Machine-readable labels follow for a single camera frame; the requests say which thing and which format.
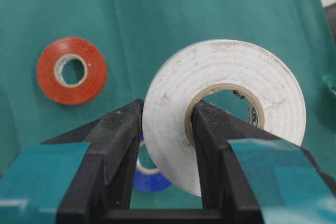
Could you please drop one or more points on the blue tape roll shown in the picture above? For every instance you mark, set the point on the blue tape roll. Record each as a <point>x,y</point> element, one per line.
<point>148,180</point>

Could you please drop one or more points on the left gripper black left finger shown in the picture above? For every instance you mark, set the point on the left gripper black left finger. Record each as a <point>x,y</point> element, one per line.
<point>105,177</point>

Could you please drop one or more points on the green table cloth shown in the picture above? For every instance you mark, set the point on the green table cloth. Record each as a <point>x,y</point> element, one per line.
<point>136,37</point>

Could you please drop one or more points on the white tape roll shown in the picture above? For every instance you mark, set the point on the white tape roll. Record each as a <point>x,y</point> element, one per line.
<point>241,78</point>

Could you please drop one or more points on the red tape roll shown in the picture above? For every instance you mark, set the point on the red tape roll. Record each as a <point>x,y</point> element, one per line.
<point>72,71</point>

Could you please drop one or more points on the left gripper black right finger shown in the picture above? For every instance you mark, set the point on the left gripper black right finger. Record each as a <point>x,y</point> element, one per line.
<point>251,175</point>

